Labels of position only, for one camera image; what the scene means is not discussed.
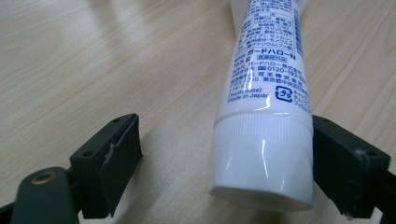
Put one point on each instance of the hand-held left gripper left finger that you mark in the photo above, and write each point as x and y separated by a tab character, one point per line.
106	165

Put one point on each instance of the white toothpaste tube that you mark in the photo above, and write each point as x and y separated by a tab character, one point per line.
264	124

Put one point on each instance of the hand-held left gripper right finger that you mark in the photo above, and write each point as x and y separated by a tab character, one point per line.
345	168

